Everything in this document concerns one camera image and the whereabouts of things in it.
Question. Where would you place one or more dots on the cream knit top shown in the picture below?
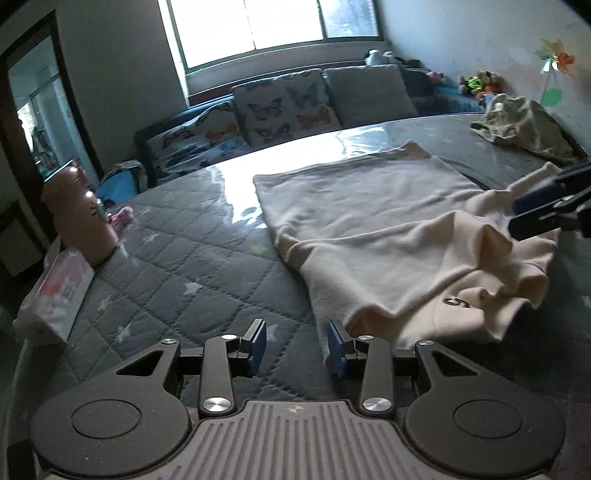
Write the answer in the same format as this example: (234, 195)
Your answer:
(369, 207)

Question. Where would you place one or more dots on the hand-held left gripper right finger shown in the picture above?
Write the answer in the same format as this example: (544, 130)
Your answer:
(336, 349)

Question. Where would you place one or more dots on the grey cushion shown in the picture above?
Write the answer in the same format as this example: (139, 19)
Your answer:
(369, 94)

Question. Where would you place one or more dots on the window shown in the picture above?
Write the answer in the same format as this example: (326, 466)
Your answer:
(277, 27)

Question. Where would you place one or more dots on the pink bottle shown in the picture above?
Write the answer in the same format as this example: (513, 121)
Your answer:
(78, 217)

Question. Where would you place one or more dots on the blue bag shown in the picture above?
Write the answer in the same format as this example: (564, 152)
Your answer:
(121, 182)

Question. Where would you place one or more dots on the grey quilted star table cover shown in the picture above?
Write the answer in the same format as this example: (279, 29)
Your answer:
(184, 277)

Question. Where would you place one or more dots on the white plush toy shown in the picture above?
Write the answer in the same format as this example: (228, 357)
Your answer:
(381, 57)

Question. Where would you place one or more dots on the small pink toy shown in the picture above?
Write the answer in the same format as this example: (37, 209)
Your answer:
(121, 217)

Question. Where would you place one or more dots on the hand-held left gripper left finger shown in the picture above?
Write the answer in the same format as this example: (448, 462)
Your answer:
(256, 347)

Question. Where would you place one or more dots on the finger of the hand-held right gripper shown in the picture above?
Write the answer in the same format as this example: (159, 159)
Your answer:
(535, 224)
(538, 196)

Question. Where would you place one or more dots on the colourful pinwheel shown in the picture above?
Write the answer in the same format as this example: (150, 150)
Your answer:
(556, 60)

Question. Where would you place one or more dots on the butterfly print cushion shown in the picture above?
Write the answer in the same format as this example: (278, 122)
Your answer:
(198, 143)
(281, 108)

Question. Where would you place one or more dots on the white tissue pack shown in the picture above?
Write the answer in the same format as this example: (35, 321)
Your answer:
(55, 290)

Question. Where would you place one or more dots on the plush toys on sofa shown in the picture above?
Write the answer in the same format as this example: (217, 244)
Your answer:
(478, 83)

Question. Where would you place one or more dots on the dark door frame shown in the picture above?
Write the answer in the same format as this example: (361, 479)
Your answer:
(5, 152)

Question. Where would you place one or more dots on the olive green garment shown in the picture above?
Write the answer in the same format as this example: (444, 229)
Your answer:
(521, 120)

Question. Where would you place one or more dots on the dark blue sofa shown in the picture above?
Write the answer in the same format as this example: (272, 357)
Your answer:
(443, 99)

